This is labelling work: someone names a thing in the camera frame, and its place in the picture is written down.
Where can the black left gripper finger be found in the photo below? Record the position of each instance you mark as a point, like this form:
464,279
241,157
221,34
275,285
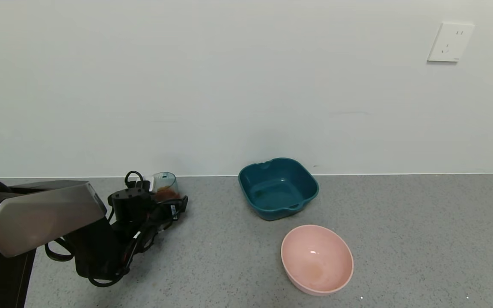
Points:
183,203

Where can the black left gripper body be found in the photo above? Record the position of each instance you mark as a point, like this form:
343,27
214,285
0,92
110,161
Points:
173,211

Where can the clear ribbed plastic cup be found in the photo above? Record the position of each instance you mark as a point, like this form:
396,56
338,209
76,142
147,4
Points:
165,184

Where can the left robot arm silver black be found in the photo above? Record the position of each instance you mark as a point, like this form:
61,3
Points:
37,214

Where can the brown liquid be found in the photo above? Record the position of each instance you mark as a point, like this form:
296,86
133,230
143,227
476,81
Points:
167,194

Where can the pink ribbed bowl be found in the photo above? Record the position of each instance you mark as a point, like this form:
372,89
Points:
317,261

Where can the teal square plastic basin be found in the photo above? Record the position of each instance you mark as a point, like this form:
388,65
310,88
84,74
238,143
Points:
278,192

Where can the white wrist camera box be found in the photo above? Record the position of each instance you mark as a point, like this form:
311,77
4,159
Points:
151,183

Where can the white wall socket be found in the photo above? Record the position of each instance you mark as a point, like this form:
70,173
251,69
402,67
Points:
449,42

